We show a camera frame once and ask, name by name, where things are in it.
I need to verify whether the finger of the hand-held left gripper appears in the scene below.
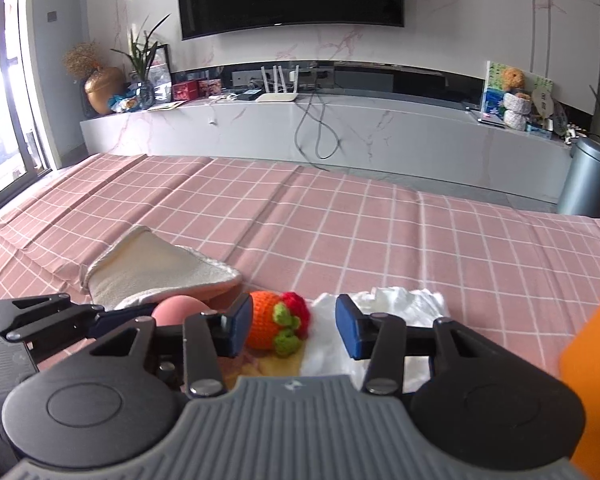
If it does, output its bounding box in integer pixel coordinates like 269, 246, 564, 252
0, 294, 153, 361

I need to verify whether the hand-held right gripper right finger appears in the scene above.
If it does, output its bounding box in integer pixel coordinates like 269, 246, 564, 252
335, 294, 496, 395

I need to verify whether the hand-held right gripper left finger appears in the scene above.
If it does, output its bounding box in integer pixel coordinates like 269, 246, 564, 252
90, 292, 254, 400

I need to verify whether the orange crochet strawberry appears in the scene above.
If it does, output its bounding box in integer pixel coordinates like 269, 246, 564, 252
244, 291, 311, 358

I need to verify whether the pink foam ball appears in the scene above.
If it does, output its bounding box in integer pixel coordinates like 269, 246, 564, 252
151, 296, 213, 321

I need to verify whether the white towel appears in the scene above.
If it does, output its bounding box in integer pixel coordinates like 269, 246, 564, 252
80, 225, 244, 311

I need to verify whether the white plastic bag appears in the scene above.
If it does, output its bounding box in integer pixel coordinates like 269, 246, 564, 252
300, 287, 453, 393

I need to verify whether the orange cardboard box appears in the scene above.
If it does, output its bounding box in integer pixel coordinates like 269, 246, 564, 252
557, 280, 600, 480

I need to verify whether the pink checkered tablecloth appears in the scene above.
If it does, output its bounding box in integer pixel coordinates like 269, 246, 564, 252
0, 152, 600, 411

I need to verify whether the white marble TV cabinet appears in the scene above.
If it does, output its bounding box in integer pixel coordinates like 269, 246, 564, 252
80, 87, 573, 206

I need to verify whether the blue snack bag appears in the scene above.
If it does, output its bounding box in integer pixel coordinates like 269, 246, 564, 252
109, 94, 141, 113

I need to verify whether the green plant in glass vase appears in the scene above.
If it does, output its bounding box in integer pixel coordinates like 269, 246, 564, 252
111, 14, 171, 108

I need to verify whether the golden vase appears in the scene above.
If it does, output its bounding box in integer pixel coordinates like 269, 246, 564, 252
62, 42, 126, 116

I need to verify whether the white router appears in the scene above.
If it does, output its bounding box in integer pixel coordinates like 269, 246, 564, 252
256, 64, 301, 103

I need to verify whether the plain red box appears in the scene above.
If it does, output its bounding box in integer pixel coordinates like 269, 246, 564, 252
171, 80, 199, 102

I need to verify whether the glass sliding door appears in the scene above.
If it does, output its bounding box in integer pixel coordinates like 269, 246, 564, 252
0, 0, 46, 211

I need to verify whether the teddy bear in pot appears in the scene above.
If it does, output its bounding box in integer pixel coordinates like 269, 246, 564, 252
482, 61, 553, 126

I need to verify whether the white crochet pot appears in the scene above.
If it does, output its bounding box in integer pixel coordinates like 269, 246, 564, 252
502, 92, 533, 130

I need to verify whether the blue-grey trash can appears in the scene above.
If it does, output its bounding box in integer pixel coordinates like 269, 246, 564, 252
556, 137, 600, 217

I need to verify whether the decorative plate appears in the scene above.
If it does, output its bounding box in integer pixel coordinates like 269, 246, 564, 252
550, 100, 568, 136

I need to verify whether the round white hand fan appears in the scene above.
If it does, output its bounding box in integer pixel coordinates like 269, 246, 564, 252
532, 87, 556, 121

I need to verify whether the brown teddy bear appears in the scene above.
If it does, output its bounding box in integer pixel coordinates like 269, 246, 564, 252
502, 66, 527, 93

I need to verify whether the black cable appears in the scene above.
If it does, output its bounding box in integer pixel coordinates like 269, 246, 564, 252
294, 91, 341, 160

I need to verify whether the black picture frame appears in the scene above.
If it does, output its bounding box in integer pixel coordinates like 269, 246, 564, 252
147, 44, 173, 101

